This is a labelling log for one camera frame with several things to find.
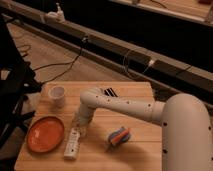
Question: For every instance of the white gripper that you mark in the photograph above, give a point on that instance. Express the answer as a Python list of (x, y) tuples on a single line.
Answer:
[(80, 124)]

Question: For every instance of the white plastic bottle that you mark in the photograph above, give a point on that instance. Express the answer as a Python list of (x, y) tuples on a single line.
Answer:
[(72, 146)]

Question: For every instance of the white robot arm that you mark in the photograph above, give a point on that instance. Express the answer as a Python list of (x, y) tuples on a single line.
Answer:
[(187, 140)]

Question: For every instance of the orange ceramic bowl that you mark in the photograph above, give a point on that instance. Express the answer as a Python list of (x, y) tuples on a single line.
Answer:
[(45, 134)]

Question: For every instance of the white paper cup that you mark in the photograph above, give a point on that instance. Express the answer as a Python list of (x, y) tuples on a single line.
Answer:
[(57, 96)]

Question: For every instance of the blue and orange toy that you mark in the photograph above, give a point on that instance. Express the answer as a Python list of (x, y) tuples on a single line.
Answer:
[(120, 136)]

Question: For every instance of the black chair frame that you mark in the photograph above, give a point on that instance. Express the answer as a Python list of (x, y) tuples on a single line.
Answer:
[(16, 80)]

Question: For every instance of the white plug with cable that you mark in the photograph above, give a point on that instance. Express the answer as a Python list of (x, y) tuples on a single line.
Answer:
[(134, 69)]

